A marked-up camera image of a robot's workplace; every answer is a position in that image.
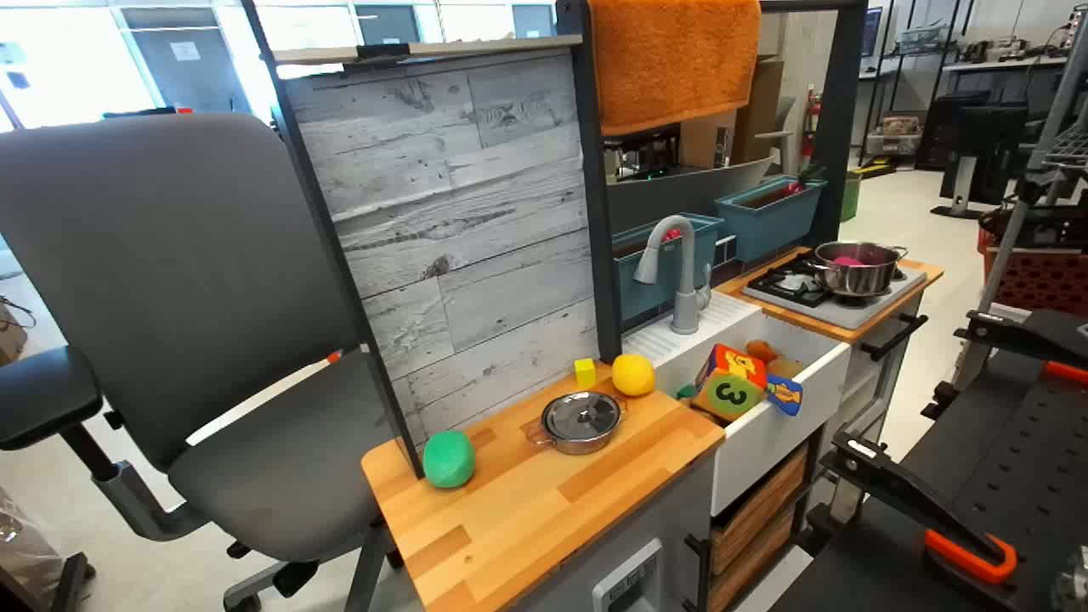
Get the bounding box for wooden countertop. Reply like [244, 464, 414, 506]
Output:
[356, 361, 727, 612]

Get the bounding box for black clamp orange grip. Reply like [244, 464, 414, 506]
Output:
[822, 436, 1024, 592]

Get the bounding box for red fire extinguisher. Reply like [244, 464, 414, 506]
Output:
[799, 85, 822, 174]

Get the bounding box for black cabinet handle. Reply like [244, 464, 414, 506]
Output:
[855, 312, 932, 362]

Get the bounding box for black toy stove top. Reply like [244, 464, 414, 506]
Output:
[742, 252, 932, 332]

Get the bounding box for black chair seat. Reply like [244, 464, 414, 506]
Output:
[0, 343, 106, 455]

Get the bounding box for grey toy faucet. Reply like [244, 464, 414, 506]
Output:
[628, 209, 714, 335]

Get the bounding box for brown cardboard box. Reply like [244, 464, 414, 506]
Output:
[677, 55, 787, 168]

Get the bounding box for red perforated crate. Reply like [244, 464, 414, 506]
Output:
[979, 223, 1088, 318]

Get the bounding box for teal plastic bin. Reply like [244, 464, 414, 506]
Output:
[609, 209, 727, 328]
[711, 174, 830, 264]

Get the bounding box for metal pot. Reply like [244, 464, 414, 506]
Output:
[804, 239, 910, 301]

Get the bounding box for grey office chair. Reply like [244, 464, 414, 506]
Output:
[0, 112, 401, 612]

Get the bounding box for grey kitchen cabinet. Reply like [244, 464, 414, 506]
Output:
[512, 318, 910, 612]

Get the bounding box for white sink basin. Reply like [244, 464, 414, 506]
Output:
[618, 289, 854, 519]

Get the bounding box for orange terry towel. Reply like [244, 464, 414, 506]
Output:
[588, 0, 765, 140]

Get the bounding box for small blue picture toy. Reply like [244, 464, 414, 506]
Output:
[765, 371, 804, 417]

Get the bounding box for black workbench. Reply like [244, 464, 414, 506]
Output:
[778, 301, 1088, 612]

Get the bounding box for green ball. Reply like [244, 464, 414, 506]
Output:
[418, 426, 480, 494]

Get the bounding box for wooden stove counter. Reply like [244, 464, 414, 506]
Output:
[714, 245, 945, 346]

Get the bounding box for yellow lemon toy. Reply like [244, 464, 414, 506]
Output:
[609, 351, 660, 402]

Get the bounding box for grey wood-pattern back panel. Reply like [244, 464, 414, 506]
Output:
[274, 47, 604, 445]

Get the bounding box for black kitchen frame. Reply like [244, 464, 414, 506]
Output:
[553, 0, 870, 367]

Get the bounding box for colourful picture cube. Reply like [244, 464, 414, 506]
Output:
[691, 343, 773, 426]

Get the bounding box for black storage rack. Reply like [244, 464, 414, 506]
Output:
[860, 0, 1088, 214]

